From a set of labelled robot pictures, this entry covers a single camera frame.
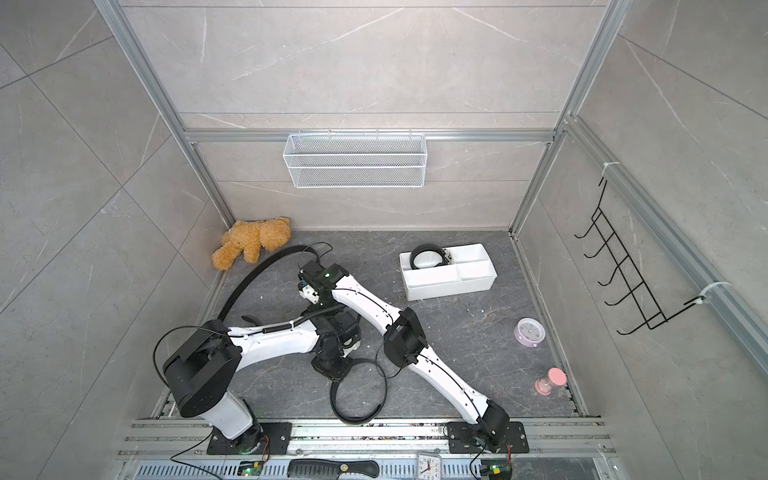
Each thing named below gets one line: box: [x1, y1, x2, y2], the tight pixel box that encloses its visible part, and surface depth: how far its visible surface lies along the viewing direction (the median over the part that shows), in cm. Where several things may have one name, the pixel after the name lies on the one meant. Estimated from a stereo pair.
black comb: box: [287, 459, 380, 479], surface depth 71 cm
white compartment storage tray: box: [399, 243, 498, 301], surface depth 105 cm
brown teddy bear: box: [211, 217, 292, 271], surface depth 109 cm
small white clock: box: [417, 452, 442, 480], surface depth 70 cm
